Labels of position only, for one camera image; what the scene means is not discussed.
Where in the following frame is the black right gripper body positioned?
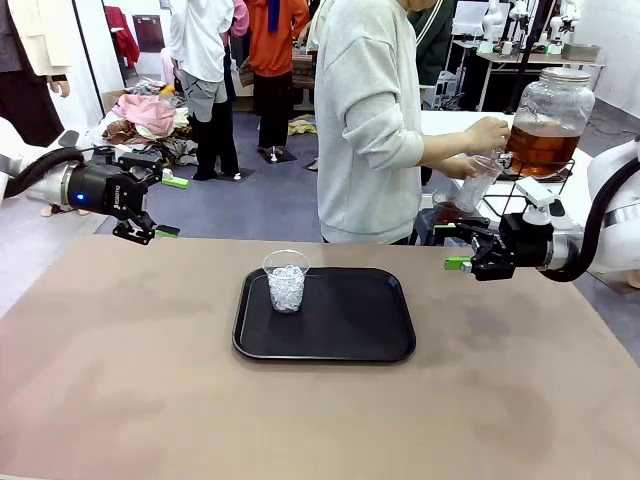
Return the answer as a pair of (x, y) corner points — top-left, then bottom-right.
(498, 212), (554, 281)

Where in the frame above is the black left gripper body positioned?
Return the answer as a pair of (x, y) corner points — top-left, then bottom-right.
(62, 161), (152, 222)

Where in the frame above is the clear plastic iced cup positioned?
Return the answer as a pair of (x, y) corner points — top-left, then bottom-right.
(457, 153), (504, 214)
(262, 249), (312, 315)

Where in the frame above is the glass drink dispenser jar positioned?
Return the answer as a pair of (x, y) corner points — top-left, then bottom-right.
(492, 67), (596, 179)

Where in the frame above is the person's right forearm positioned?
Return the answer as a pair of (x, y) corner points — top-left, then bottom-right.
(421, 128), (471, 169)

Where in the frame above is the person's left hand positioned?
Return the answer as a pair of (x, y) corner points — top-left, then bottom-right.
(435, 152), (484, 180)

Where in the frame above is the person's right hand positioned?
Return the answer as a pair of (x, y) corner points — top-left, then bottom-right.
(463, 115), (512, 157)

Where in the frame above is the clear plastic container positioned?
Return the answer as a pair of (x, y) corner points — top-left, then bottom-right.
(431, 188), (474, 224)

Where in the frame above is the dark plastic stool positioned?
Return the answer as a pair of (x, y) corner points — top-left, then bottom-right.
(408, 207), (451, 246)

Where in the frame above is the pile of clothes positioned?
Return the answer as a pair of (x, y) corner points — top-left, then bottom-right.
(102, 78), (201, 172)

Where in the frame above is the white side table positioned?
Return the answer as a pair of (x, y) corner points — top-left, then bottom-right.
(419, 109), (596, 227)

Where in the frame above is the mannequin in white shirt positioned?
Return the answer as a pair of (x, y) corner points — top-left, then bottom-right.
(167, 0), (242, 182)

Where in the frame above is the yellow cloth on floor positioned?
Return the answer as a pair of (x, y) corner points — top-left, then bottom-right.
(287, 113), (319, 137)

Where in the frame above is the person in grey sweatshirt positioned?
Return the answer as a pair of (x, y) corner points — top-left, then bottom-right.
(313, 0), (426, 246)

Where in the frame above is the red hanging garment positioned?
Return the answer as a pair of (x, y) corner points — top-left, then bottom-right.
(103, 5), (140, 71)

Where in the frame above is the black plastic serving tray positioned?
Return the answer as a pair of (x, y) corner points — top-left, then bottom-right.
(232, 266), (417, 364)

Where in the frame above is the mannequin in orange sweater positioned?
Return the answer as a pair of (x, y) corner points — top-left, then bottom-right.
(244, 0), (312, 164)

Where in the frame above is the background work table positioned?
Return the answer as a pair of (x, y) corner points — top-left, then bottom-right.
(448, 38), (609, 112)

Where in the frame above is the person in dark green jacket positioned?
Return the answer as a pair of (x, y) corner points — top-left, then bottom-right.
(407, 0), (457, 111)

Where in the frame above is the black slanted pole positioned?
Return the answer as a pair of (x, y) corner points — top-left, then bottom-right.
(503, 0), (557, 115)

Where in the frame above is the grey metal box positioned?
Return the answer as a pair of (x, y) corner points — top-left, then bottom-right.
(562, 42), (601, 63)

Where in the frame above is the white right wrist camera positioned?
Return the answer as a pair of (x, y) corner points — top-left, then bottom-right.
(514, 177), (567, 227)

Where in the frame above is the black wire dispenser stand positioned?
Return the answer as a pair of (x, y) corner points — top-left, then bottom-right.
(481, 157), (577, 222)

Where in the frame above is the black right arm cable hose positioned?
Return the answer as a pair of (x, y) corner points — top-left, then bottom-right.
(542, 157), (640, 284)

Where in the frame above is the dark red wall panel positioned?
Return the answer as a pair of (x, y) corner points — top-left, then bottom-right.
(132, 14), (164, 54)

